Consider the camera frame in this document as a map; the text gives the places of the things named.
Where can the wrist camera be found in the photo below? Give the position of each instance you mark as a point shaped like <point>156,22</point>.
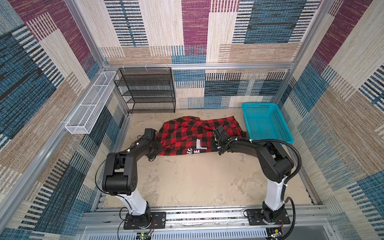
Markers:
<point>150,134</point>
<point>219,132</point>

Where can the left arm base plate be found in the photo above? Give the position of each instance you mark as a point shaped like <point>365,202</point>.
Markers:
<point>145,221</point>

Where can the teal plastic basket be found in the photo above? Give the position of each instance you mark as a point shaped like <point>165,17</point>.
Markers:
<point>265,121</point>

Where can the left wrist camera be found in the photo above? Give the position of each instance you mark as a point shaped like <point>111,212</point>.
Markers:
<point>150,134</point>

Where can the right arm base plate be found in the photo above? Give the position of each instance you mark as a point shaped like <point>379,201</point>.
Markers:
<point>263,217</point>

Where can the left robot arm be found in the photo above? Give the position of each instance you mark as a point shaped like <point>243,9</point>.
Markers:
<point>120,179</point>

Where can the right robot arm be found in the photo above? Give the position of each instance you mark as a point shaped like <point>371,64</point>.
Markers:
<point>279,162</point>

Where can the aluminium mounting rail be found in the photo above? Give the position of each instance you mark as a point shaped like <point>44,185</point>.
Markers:
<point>312,222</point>

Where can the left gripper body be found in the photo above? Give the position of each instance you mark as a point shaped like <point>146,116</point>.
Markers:
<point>157,148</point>

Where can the black wire shelf rack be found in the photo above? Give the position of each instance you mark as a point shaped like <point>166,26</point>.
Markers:
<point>147,90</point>

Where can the red black plaid shirt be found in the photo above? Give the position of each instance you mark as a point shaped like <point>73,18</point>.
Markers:
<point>191,135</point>

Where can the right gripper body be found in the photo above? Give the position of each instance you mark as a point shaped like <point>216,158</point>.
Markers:
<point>216,144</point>

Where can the white wire mesh tray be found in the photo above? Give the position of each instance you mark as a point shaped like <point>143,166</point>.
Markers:
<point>89,110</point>

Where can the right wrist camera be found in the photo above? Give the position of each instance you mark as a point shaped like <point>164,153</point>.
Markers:
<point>219,132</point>

